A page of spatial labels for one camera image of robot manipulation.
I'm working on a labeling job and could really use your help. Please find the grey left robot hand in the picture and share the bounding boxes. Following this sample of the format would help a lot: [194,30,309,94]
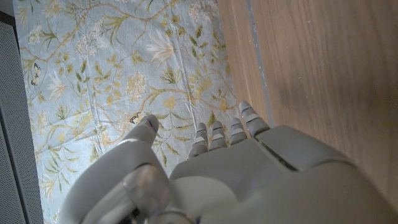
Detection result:
[57,100,398,224]

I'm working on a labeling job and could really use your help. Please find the floral printed backdrop cloth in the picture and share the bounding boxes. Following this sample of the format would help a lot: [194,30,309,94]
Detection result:
[12,0,241,224]

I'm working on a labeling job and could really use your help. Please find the black perforated panel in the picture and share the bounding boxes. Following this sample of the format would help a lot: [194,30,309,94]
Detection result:
[0,11,45,224]

